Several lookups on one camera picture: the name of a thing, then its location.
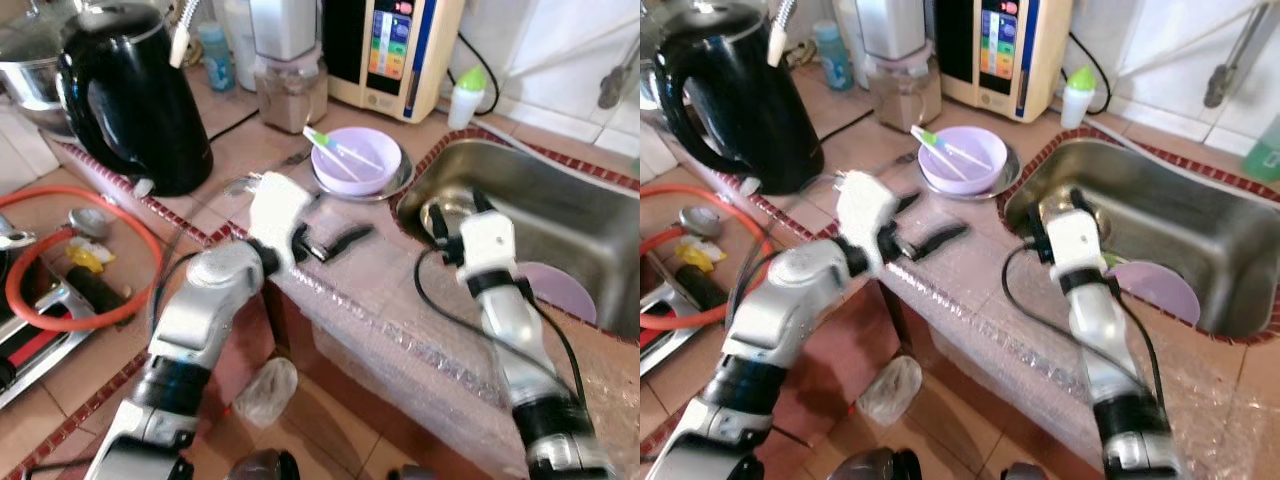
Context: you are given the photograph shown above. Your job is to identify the black kettle power cable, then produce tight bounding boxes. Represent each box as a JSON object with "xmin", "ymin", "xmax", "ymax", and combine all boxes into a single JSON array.
[
  {"xmin": 208, "ymin": 105, "xmax": 259, "ymax": 141},
  {"xmin": 820, "ymin": 108, "xmax": 873, "ymax": 143}
]

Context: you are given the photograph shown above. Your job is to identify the glass jar with brown powder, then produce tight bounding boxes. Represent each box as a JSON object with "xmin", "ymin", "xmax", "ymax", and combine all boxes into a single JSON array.
[
  {"xmin": 255, "ymin": 55, "xmax": 329, "ymax": 134},
  {"xmin": 868, "ymin": 55, "xmax": 943, "ymax": 134}
]

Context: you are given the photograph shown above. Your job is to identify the small blue bottle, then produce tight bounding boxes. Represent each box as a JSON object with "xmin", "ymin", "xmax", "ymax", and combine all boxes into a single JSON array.
[
  {"xmin": 200, "ymin": 22, "xmax": 236, "ymax": 91},
  {"xmin": 813, "ymin": 20, "xmax": 851, "ymax": 93}
]

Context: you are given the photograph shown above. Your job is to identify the black ionizer power cable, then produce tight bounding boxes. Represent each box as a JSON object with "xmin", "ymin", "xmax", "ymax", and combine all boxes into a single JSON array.
[
  {"xmin": 458, "ymin": 35, "xmax": 501, "ymax": 116},
  {"xmin": 1068, "ymin": 30, "xmax": 1113, "ymax": 116}
]

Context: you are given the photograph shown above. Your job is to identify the black electric kettle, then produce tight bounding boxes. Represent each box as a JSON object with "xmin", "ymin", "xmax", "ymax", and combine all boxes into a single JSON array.
[
  {"xmin": 58, "ymin": 5, "xmax": 213, "ymax": 196},
  {"xmin": 655, "ymin": 5, "xmax": 826, "ymax": 196}
]

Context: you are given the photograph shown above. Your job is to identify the purple plastic bowl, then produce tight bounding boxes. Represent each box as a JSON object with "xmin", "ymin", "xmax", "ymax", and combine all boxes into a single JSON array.
[
  {"xmin": 312, "ymin": 127, "xmax": 403, "ymax": 196},
  {"xmin": 918, "ymin": 126, "xmax": 1009, "ymax": 196}
]

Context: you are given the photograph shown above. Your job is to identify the white grey box container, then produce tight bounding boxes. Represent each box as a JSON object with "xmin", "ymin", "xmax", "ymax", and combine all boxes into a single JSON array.
[
  {"xmin": 858, "ymin": 0, "xmax": 926, "ymax": 63},
  {"xmin": 250, "ymin": 0, "xmax": 321, "ymax": 61}
]

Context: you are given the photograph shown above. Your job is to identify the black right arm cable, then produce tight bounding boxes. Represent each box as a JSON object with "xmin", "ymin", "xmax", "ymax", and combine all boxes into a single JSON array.
[
  {"xmin": 1002, "ymin": 240, "xmax": 1166, "ymax": 401},
  {"xmin": 413, "ymin": 243, "xmax": 591, "ymax": 413}
]

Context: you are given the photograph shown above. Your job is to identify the chrome wall tap pipe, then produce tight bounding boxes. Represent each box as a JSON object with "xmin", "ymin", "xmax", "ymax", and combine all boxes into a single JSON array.
[{"xmin": 1203, "ymin": 0, "xmax": 1280, "ymax": 109}]

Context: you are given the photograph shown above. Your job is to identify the white bottle with green cap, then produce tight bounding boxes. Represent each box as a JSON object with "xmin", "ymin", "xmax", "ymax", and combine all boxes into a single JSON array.
[
  {"xmin": 1060, "ymin": 65, "xmax": 1098, "ymax": 129},
  {"xmin": 447, "ymin": 65, "xmax": 488, "ymax": 129}
]

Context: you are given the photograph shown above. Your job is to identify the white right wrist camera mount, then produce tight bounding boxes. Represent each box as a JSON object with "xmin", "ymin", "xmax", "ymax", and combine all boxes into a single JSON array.
[
  {"xmin": 1045, "ymin": 208, "xmax": 1106, "ymax": 276},
  {"xmin": 458, "ymin": 212, "xmax": 516, "ymax": 276}
]

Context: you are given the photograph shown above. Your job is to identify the purple plastic plate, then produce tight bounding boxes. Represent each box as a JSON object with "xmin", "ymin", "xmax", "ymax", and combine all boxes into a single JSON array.
[
  {"xmin": 515, "ymin": 262, "xmax": 598, "ymax": 326},
  {"xmin": 1105, "ymin": 260, "xmax": 1201, "ymax": 326}
]

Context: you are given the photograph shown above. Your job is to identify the black steel gas stove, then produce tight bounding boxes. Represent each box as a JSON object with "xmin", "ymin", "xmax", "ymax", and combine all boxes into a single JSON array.
[
  {"xmin": 0, "ymin": 230, "xmax": 126, "ymax": 406},
  {"xmin": 640, "ymin": 250, "xmax": 726, "ymax": 376}
]

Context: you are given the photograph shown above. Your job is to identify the flexible tap spout white tip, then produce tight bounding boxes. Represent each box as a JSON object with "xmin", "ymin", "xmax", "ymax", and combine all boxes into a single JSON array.
[
  {"xmin": 765, "ymin": 0, "xmax": 798, "ymax": 69},
  {"xmin": 168, "ymin": 0, "xmax": 203, "ymax": 69}
]

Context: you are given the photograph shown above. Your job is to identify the stainless steel sink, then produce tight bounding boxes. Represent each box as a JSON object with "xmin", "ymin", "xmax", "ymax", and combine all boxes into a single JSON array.
[
  {"xmin": 397, "ymin": 138, "xmax": 641, "ymax": 341},
  {"xmin": 1000, "ymin": 138, "xmax": 1280, "ymax": 341}
]

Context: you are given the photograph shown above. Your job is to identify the dark robot left leg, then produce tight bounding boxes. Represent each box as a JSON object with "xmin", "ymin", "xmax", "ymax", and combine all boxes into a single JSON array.
[
  {"xmin": 225, "ymin": 448, "xmax": 301, "ymax": 480},
  {"xmin": 825, "ymin": 447, "xmax": 921, "ymax": 480}
]

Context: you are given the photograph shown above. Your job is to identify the crumpled clear plastic bag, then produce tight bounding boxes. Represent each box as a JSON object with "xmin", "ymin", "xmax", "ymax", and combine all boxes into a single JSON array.
[
  {"xmin": 855, "ymin": 355, "xmax": 923, "ymax": 429},
  {"xmin": 235, "ymin": 357, "xmax": 299, "ymax": 429}
]

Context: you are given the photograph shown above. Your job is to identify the grey gas regulator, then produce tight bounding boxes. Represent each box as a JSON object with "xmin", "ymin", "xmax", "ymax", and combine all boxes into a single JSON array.
[
  {"xmin": 678, "ymin": 205, "xmax": 719, "ymax": 239},
  {"xmin": 68, "ymin": 207, "xmax": 111, "ymax": 241}
]

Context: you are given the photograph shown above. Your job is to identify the white plastic container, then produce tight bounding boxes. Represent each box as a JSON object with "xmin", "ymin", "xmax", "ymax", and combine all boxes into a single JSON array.
[
  {"xmin": 222, "ymin": 0, "xmax": 256, "ymax": 89},
  {"xmin": 835, "ymin": 0, "xmax": 867, "ymax": 63}
]

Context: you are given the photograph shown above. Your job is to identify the white training chopsticks green hinge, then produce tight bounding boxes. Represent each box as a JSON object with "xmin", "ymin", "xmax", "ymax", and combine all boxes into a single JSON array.
[
  {"xmin": 910, "ymin": 125, "xmax": 991, "ymax": 173},
  {"xmin": 303, "ymin": 127, "xmax": 386, "ymax": 181}
]

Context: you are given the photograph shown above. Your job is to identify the orange gas hose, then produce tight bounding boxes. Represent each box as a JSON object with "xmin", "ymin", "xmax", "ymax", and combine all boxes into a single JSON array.
[
  {"xmin": 640, "ymin": 183, "xmax": 749, "ymax": 331},
  {"xmin": 0, "ymin": 185, "xmax": 166, "ymax": 331}
]

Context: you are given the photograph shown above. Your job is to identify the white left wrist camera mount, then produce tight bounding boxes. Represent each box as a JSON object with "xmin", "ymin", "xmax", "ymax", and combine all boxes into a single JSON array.
[
  {"xmin": 247, "ymin": 172, "xmax": 313, "ymax": 271},
  {"xmin": 835, "ymin": 170, "xmax": 901, "ymax": 273}
]

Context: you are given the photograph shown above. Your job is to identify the beige water ionizer appliance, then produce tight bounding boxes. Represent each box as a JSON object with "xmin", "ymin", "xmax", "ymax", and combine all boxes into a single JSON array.
[
  {"xmin": 322, "ymin": 0, "xmax": 466, "ymax": 123},
  {"xmin": 935, "ymin": 0, "xmax": 1076, "ymax": 123}
]

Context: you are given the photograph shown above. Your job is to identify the yellow plastic tag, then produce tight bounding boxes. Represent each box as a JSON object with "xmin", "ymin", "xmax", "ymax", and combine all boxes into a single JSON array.
[
  {"xmin": 68, "ymin": 240, "xmax": 116, "ymax": 273},
  {"xmin": 678, "ymin": 238, "xmax": 726, "ymax": 271}
]

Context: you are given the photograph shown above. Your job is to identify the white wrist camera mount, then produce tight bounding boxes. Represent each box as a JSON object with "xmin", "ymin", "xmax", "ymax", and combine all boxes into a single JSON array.
[
  {"xmin": 1045, "ymin": 208, "xmax": 1106, "ymax": 276},
  {"xmin": 835, "ymin": 170, "xmax": 901, "ymax": 273},
  {"xmin": 458, "ymin": 212, "xmax": 516, "ymax": 276},
  {"xmin": 247, "ymin": 172, "xmax": 313, "ymax": 271}
]

